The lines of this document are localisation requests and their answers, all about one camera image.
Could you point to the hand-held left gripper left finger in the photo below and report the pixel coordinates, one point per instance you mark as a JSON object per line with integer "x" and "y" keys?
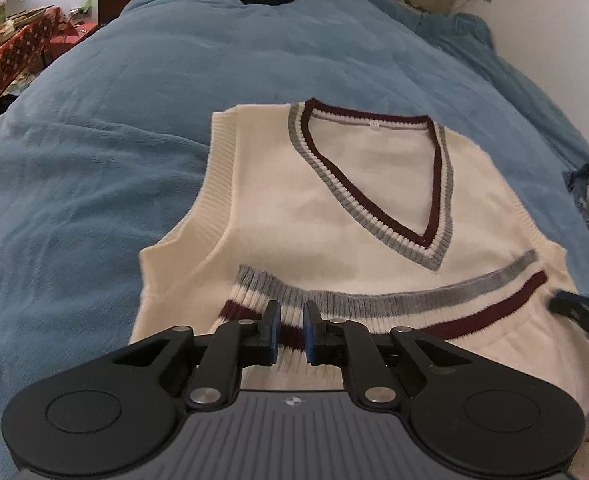
{"x": 274, "y": 335}

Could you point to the blue fleece blanket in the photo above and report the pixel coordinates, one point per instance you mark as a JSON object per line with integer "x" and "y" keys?
{"x": 99, "y": 160}

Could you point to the cream knit vest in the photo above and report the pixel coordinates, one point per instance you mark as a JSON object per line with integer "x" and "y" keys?
{"x": 274, "y": 200}

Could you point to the red patterned tablecloth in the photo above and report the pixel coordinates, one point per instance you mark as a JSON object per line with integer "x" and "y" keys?
{"x": 9, "y": 65}

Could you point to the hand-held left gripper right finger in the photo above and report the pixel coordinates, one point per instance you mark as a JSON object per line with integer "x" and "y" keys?
{"x": 309, "y": 335}

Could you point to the dark wooden nightstand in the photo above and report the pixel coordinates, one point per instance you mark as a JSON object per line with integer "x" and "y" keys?
{"x": 119, "y": 5}

